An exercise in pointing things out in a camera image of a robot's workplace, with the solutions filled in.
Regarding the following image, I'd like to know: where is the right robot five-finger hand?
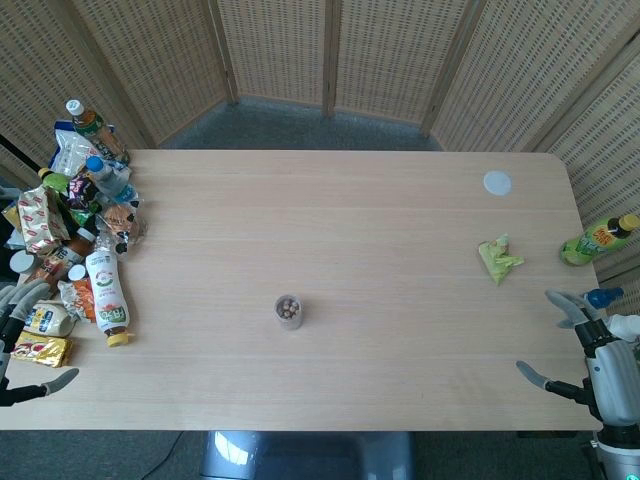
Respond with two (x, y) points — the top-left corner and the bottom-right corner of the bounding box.
(515, 288), (640, 427)

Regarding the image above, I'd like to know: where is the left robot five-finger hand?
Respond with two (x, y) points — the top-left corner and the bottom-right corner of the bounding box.
(0, 278), (81, 408)

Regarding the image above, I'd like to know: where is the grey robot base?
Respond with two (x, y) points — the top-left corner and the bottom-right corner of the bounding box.
(198, 430), (417, 480)

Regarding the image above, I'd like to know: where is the clear cup with chocolate balls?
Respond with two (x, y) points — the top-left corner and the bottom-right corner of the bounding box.
(273, 294), (305, 333)

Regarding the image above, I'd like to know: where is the yellow white snack bag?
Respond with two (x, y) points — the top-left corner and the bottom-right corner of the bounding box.
(21, 299), (77, 338)

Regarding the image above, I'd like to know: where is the can with white lid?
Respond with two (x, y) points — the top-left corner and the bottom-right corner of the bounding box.
(9, 249), (37, 275)

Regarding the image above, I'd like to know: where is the orange bottle with white cap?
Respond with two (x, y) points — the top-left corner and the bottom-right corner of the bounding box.
(29, 254), (88, 289)

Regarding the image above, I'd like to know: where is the gold and red packet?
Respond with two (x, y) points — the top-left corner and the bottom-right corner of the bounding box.
(10, 330), (74, 369)

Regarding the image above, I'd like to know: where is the orange snack bag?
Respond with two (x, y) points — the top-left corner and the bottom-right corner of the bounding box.
(56, 277), (97, 325)

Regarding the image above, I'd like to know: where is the bottle with blue cap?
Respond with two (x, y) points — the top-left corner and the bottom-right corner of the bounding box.
(586, 286), (626, 310)

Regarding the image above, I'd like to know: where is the gold and red snack bag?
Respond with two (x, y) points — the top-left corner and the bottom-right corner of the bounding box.
(16, 184), (72, 257)

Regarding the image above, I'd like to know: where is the white bottle with yellow cap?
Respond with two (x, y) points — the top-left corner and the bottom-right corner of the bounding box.
(84, 249), (137, 349)

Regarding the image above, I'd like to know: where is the green bottle with yellow cap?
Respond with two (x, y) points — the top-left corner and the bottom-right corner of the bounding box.
(558, 213), (640, 268)
(37, 167), (72, 192)

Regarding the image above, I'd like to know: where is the purple snack bag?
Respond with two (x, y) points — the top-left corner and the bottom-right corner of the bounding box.
(66, 172), (105, 212)

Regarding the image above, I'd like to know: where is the brown bread in clear wrapper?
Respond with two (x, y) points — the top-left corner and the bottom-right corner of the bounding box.
(101, 201), (150, 252)

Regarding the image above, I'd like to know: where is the clear water bottle blue cap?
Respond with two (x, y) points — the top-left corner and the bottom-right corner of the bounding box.
(85, 155), (140, 205)

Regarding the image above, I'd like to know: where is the white and blue snack bag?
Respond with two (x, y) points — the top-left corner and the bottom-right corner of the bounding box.
(48, 119), (101, 177)

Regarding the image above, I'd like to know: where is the crumpled green snack bag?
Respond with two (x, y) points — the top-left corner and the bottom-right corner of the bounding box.
(476, 232), (526, 288)

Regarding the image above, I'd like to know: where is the tea bottle with white cap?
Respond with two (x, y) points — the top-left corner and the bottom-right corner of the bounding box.
(65, 98), (131, 167)

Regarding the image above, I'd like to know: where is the white round table cap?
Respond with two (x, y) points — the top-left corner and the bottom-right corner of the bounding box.
(482, 170), (514, 197)

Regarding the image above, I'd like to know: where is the woven bamboo screen panel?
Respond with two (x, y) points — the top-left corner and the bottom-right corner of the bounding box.
(68, 0), (240, 149)
(323, 0), (474, 137)
(423, 0), (632, 152)
(208, 0), (337, 117)
(0, 0), (157, 187)
(543, 47), (640, 282)

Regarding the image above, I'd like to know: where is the black floor cable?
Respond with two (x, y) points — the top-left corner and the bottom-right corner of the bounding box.
(142, 431), (187, 480)

